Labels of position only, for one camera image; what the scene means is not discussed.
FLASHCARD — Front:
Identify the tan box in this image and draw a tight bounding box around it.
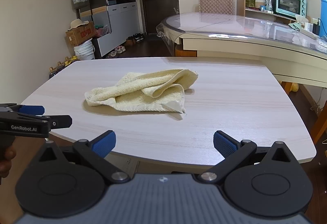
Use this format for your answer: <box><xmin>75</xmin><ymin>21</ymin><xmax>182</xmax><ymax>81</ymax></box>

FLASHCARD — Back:
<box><xmin>236</xmin><ymin>0</ymin><xmax>246</xmax><ymax>15</ymax></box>

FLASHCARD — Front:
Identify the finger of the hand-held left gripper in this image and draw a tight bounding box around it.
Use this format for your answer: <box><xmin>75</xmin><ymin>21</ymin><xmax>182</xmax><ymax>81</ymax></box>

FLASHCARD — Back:
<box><xmin>0</xmin><ymin>103</ymin><xmax>45</xmax><ymax>116</ymax></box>
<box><xmin>14</xmin><ymin>112</ymin><xmax>73</xmax><ymax>129</ymax></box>

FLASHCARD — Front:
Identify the group of oil bottles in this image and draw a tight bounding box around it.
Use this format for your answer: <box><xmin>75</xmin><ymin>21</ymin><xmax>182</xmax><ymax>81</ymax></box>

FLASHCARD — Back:
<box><xmin>48</xmin><ymin>55</ymin><xmax>78</xmax><ymax>79</ymax></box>

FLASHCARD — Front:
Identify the person's left hand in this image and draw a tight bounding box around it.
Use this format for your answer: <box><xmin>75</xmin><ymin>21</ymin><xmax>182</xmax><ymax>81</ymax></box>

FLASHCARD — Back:
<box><xmin>0</xmin><ymin>149</ymin><xmax>16</xmax><ymax>185</ymax></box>

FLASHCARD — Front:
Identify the green tissue box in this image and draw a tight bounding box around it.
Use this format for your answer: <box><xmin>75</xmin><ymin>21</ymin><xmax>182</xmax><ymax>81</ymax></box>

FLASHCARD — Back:
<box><xmin>289</xmin><ymin>15</ymin><xmax>311</xmax><ymax>32</ymax></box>

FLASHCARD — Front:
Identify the wooden sideboard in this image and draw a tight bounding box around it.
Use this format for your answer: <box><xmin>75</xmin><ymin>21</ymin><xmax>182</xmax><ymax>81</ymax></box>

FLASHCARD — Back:
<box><xmin>245</xmin><ymin>7</ymin><xmax>311</xmax><ymax>24</ymax></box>

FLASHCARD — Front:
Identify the teal toaster oven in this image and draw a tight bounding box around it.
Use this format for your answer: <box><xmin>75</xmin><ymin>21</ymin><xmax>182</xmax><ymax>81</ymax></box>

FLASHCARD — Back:
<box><xmin>268</xmin><ymin>0</ymin><xmax>307</xmax><ymax>16</ymax></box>

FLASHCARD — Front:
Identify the beige dining table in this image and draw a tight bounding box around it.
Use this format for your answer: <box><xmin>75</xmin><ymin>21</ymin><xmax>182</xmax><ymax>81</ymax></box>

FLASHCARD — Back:
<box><xmin>156</xmin><ymin>12</ymin><xmax>327</xmax><ymax>94</ymax></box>

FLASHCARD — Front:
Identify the brown cardboard box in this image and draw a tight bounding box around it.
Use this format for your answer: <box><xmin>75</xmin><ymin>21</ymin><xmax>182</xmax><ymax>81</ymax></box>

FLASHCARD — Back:
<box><xmin>66</xmin><ymin>22</ymin><xmax>96</xmax><ymax>47</ymax></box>

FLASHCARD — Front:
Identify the black charger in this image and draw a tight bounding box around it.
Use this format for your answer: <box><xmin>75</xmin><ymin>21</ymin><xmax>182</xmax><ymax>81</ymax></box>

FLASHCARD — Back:
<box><xmin>312</xmin><ymin>18</ymin><xmax>321</xmax><ymax>35</ymax></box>

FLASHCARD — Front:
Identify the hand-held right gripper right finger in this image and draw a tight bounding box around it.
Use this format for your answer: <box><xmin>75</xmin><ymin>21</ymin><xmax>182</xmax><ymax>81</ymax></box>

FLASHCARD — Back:
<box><xmin>198</xmin><ymin>130</ymin><xmax>295</xmax><ymax>185</ymax></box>

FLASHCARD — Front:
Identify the stack of white buckets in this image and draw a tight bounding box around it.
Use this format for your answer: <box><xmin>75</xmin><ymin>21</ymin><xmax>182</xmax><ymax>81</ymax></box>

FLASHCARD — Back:
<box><xmin>74</xmin><ymin>38</ymin><xmax>96</xmax><ymax>61</ymax></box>

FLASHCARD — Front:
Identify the blue thermos jug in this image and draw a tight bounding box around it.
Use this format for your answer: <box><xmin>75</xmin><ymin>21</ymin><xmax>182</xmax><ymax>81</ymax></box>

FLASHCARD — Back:
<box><xmin>320</xmin><ymin>0</ymin><xmax>327</xmax><ymax>36</ymax></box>

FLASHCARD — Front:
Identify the quilted cover chair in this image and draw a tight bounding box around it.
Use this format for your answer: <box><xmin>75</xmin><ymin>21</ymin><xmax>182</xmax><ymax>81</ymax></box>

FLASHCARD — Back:
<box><xmin>198</xmin><ymin>0</ymin><xmax>235</xmax><ymax>15</ymax></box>

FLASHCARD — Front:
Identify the cream terry towel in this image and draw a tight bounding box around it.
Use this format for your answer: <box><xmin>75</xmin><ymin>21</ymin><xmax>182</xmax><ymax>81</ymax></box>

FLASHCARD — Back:
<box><xmin>84</xmin><ymin>69</ymin><xmax>199</xmax><ymax>114</ymax></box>

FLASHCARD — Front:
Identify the grey and brown cabinet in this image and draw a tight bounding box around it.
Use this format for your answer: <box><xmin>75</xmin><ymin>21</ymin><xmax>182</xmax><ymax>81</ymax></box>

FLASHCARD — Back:
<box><xmin>70</xmin><ymin>0</ymin><xmax>143</xmax><ymax>58</ymax></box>

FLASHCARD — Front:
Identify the row of shoes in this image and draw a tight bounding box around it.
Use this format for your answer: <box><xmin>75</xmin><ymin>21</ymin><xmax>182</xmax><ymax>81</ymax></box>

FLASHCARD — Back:
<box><xmin>107</xmin><ymin>33</ymin><xmax>145</xmax><ymax>59</ymax></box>

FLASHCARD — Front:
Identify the straw hat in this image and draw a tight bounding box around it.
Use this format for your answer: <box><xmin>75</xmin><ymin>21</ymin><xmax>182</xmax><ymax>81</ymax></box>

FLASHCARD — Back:
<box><xmin>69</xmin><ymin>19</ymin><xmax>89</xmax><ymax>30</ymax></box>

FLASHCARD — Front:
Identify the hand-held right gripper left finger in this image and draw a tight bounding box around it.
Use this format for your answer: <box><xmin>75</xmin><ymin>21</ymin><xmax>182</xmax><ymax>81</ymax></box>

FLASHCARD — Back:
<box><xmin>38</xmin><ymin>130</ymin><xmax>131</xmax><ymax>184</ymax></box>

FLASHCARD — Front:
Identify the pile of colourful cloths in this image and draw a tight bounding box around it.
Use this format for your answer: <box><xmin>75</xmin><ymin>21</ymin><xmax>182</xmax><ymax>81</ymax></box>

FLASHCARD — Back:
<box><xmin>94</xmin><ymin>24</ymin><xmax>112</xmax><ymax>38</ymax></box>

